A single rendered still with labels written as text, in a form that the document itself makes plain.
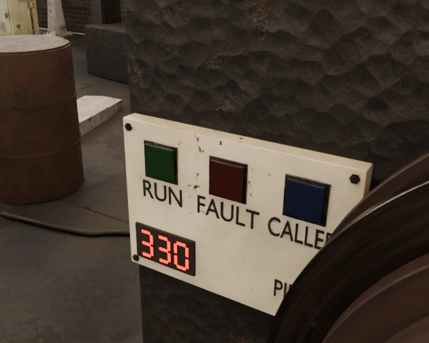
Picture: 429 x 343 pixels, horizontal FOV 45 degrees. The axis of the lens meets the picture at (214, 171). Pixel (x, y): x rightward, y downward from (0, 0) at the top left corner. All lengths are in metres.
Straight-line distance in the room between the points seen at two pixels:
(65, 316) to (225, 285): 1.76
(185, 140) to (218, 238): 0.11
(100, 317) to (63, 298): 0.22
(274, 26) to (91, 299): 1.99
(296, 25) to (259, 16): 0.04
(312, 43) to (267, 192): 0.14
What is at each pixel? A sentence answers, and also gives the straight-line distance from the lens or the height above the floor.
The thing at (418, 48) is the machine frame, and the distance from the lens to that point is 0.43.
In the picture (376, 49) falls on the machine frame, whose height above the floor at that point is 1.33.
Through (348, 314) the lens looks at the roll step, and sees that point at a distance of 0.32.
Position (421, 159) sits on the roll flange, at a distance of 0.36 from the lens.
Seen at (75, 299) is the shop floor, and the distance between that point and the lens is 2.37.
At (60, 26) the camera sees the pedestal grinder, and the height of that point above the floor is 0.16.
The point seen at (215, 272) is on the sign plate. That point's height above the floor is 1.09.
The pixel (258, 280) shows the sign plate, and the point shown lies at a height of 1.10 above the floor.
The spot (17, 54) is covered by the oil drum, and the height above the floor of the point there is 0.87.
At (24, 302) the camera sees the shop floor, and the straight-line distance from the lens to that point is 2.41.
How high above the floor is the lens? 1.41
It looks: 24 degrees down
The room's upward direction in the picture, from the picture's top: 1 degrees clockwise
